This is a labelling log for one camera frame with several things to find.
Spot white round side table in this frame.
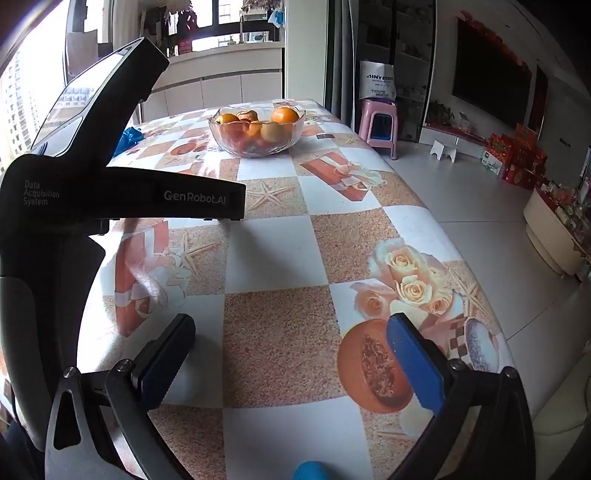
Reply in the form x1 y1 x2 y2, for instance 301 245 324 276
523 184 585 278

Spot white paper bag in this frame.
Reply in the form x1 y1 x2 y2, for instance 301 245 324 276
359 60 397 100

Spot grey curtain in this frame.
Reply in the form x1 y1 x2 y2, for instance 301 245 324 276
325 0 362 127

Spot white counter cabinet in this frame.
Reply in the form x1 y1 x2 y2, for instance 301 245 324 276
140 41 284 121

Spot pink plastic stool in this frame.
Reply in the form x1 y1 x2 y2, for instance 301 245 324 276
359 99 399 160

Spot checkered printed tablecloth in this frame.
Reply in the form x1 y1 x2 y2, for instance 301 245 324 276
76 98 515 480

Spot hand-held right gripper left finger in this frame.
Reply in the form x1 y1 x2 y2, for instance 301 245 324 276
44 313 197 480

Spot hanging grey cloth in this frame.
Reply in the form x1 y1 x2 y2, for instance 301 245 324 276
66 30 100 77

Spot blue disposable gloves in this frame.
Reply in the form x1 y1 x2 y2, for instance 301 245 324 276
113 128 145 156

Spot white television stand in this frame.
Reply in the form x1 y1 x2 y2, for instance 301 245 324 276
419 121 491 160

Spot clear glass bowl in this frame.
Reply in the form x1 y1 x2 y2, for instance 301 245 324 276
208 105 306 158

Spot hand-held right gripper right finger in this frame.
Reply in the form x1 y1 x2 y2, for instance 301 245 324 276
387 313 536 480

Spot small white step stool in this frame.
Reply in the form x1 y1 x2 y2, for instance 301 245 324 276
430 140 458 162

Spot black wall television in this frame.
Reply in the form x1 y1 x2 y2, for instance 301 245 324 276
451 17 533 131

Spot dark glass display cabinet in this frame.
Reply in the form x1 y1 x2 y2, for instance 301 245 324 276
359 0 435 141

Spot person's blue clothing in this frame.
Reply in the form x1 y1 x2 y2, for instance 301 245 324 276
294 460 329 480

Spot stack of red gift boxes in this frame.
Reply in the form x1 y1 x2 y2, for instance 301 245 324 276
481 124 549 191

